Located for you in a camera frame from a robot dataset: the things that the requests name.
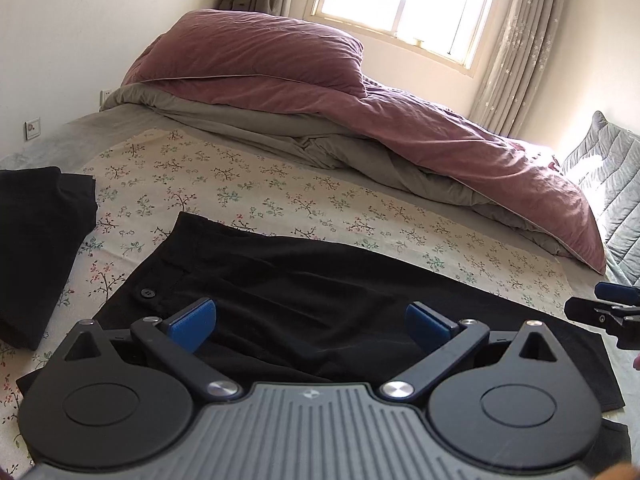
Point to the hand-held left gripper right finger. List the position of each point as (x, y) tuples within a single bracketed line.
[(430, 326)]

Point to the grey quilted cushion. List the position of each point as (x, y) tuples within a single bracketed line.
[(615, 185)]

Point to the folded black garment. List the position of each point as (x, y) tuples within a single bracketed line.
[(35, 240)]

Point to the black pants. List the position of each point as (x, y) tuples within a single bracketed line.
[(300, 285)]

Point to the grey bed sheet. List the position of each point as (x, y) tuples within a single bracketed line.
[(75, 130)]

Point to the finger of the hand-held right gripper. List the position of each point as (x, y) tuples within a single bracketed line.
[(600, 311), (620, 294)]

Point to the mauve duvet with olive underside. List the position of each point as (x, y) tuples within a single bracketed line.
[(250, 50)]

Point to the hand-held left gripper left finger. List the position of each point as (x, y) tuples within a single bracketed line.
[(192, 322)]

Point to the floral bed sheet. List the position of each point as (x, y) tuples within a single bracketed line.
[(250, 180)]

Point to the white wall socket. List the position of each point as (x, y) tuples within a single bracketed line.
[(32, 129), (105, 95)]

